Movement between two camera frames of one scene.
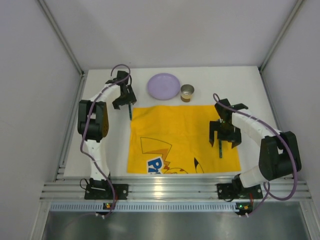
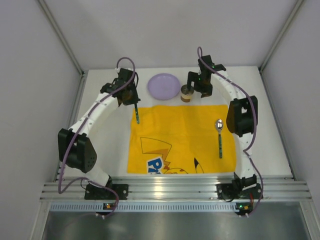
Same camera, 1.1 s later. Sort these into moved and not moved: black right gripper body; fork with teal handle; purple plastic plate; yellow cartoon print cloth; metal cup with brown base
Moved: fork with teal handle; black right gripper body
Not moved: metal cup with brown base; yellow cartoon print cloth; purple plastic plate
